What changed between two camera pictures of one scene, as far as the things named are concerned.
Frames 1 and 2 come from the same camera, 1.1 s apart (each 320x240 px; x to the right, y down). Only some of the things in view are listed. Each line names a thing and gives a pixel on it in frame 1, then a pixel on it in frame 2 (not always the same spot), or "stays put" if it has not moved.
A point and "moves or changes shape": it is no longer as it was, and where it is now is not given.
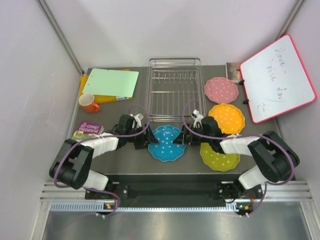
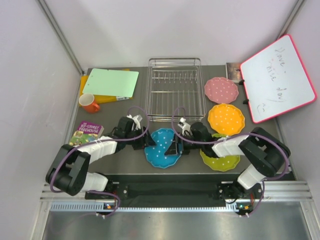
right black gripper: (181, 139) -> (173, 150)
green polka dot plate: (218, 161) stays put
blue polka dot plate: (166, 150) moves or changes shape
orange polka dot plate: (230, 118) stays put
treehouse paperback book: (87, 130) stays put
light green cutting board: (111, 82) stays put
